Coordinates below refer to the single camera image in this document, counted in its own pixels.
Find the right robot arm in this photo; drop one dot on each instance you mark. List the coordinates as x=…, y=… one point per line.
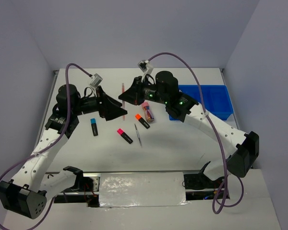
x=239, y=149

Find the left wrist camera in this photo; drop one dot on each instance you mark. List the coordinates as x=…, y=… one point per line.
x=96, y=79

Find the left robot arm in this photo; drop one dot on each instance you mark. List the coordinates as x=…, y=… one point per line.
x=27, y=192

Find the pink cap black highlighter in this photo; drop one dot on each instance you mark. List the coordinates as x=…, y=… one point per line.
x=124, y=136

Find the orange cap black highlighter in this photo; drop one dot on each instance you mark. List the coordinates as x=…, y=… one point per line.
x=142, y=121

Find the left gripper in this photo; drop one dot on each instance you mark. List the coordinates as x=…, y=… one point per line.
x=106, y=107

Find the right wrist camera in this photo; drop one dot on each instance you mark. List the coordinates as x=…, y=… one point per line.
x=144, y=65

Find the silver foil sheet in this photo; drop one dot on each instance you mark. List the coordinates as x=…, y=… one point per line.
x=142, y=189

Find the blue cap black highlighter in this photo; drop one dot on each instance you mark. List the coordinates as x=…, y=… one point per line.
x=94, y=127

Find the thin grey pen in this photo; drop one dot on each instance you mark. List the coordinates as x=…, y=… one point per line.
x=138, y=135

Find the blue plastic sorting bin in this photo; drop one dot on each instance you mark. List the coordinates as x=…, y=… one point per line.
x=216, y=98

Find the orange clear pen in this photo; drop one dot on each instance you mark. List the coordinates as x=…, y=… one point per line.
x=123, y=103

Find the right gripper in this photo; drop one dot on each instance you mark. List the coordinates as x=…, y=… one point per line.
x=134, y=95

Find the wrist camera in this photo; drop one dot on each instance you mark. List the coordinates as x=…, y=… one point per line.
x=144, y=65
x=96, y=79

